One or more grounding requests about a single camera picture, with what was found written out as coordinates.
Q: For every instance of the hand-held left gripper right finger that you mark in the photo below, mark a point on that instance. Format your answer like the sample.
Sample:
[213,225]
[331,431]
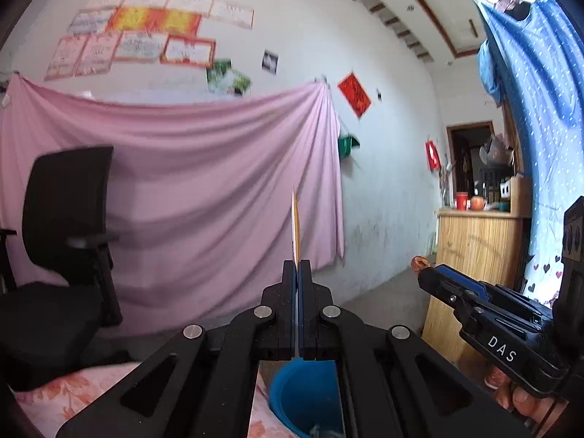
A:
[304,310]

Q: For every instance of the orange white wrapper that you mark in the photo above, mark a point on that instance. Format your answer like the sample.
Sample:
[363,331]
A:
[295,228]

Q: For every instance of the red cup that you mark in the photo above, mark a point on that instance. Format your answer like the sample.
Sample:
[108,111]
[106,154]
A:
[461,201]

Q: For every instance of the orange floral pink blanket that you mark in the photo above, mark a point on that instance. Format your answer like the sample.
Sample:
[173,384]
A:
[68,383]

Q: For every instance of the wooden cabinet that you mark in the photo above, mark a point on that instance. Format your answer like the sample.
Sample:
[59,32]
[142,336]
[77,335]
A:
[474,246]

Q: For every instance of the blue round bowl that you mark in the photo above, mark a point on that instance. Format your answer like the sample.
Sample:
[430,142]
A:
[301,392]

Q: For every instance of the hanging metal pot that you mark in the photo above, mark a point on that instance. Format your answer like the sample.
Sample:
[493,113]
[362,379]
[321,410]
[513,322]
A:
[496,153]

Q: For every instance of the red diamond wall paper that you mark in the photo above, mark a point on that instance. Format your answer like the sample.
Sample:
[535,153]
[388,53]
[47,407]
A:
[355,95]

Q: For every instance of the small black wall photo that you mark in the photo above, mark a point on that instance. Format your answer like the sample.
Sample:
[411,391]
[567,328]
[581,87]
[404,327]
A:
[269,62]

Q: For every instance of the orange round fruit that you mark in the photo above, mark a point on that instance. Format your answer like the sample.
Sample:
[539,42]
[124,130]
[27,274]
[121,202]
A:
[478,202]

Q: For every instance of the red hanging ornament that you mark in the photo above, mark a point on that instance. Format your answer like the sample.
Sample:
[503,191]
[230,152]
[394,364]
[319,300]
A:
[432,155]

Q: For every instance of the orange scrap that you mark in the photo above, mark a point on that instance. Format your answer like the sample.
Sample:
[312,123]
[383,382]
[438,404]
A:
[420,263]

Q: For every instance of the group of wall certificates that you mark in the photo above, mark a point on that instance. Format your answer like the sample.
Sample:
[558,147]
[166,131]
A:
[137,45]

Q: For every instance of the person's right hand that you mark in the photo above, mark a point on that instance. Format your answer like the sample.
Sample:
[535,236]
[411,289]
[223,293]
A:
[518,401]

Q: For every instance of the green photo poster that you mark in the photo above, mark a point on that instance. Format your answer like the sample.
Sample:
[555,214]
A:
[228,77]

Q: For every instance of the brown door frame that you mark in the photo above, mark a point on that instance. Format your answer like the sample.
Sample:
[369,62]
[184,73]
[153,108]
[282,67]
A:
[449,164]

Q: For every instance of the blue dotted hanging cloth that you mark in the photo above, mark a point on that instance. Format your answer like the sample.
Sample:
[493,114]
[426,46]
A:
[538,100]

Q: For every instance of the green hanging hat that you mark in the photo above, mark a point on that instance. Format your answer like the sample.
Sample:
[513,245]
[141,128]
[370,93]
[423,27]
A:
[347,146]

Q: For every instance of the pink hanging sheet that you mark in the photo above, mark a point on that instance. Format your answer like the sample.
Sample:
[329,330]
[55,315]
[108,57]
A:
[205,169]

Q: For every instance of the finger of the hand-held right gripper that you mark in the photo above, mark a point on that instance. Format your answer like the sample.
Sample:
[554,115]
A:
[449,285]

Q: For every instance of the black office chair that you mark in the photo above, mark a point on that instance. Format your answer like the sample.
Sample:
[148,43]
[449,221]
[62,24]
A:
[64,191]

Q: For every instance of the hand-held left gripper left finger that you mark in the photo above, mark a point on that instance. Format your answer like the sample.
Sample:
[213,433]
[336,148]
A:
[288,310]

